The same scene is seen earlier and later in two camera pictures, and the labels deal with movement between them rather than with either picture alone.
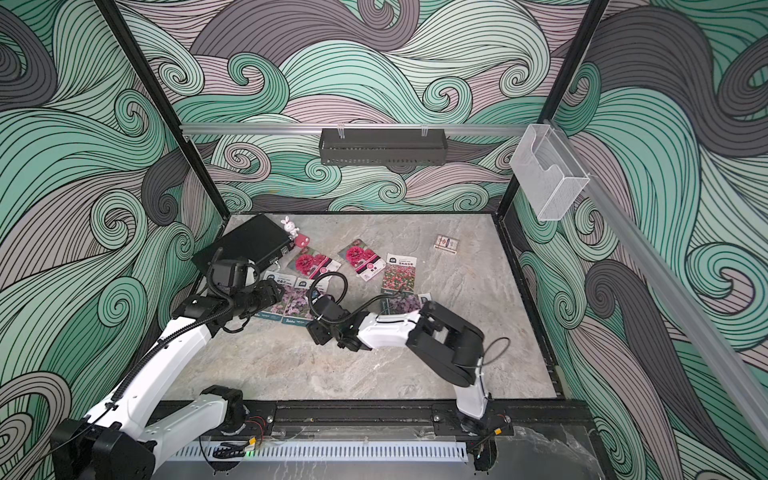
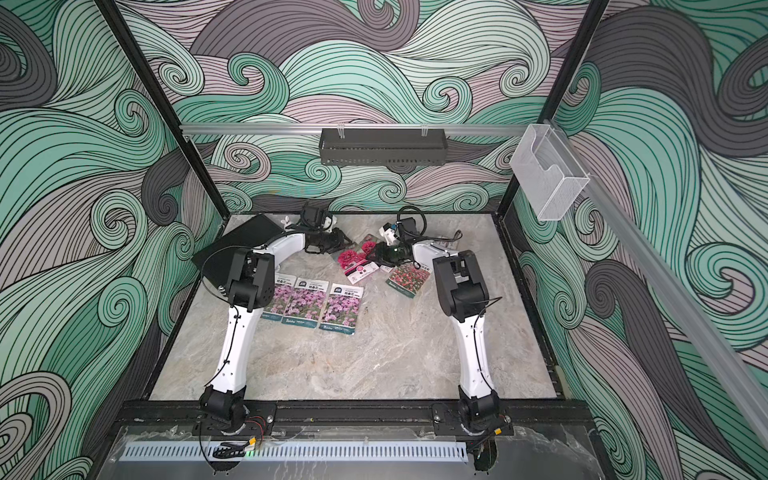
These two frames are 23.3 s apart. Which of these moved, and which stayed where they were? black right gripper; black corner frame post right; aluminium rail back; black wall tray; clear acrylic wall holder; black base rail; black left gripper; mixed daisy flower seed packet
Moved: mixed daisy flower seed packet; black left gripper; black right gripper
Stayed: black wall tray; black corner frame post right; black base rail; aluminium rail back; clear acrylic wall holder
